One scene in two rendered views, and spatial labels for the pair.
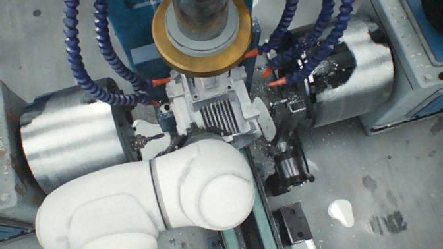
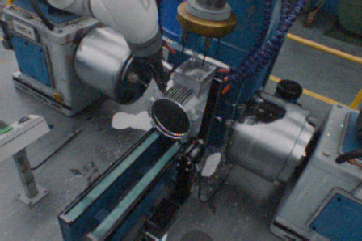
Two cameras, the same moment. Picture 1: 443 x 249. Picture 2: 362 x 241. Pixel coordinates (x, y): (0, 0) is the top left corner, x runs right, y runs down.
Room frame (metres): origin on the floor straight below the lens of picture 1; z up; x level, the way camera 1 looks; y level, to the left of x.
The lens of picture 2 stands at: (-0.28, -0.52, 1.65)
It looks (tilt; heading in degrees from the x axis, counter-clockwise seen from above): 41 degrees down; 41
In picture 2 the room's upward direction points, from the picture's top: 11 degrees clockwise
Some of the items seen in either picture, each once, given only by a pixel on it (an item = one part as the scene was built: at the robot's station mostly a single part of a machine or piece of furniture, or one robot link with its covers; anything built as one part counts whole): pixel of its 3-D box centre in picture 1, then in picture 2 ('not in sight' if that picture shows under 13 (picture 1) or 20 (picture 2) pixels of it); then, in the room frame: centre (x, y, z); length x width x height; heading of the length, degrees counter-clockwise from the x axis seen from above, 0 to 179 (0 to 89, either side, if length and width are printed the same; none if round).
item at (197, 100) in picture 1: (207, 79); (194, 78); (0.39, 0.04, 1.11); 0.12 x 0.11 x 0.07; 18
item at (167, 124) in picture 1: (169, 114); not in sight; (0.39, 0.15, 0.86); 0.07 x 0.06 x 0.12; 107
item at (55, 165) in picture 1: (66, 143); (107, 61); (0.25, 0.36, 1.04); 0.37 x 0.25 x 0.25; 107
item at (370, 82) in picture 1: (339, 68); (276, 140); (0.45, -0.29, 1.04); 0.41 x 0.25 x 0.25; 107
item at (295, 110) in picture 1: (287, 127); (208, 115); (0.27, -0.14, 1.12); 0.04 x 0.03 x 0.26; 17
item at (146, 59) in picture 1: (196, 60); (202, 94); (0.50, 0.07, 0.97); 0.30 x 0.11 x 0.34; 107
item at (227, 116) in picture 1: (212, 109); (184, 104); (0.35, 0.02, 1.01); 0.20 x 0.19 x 0.19; 18
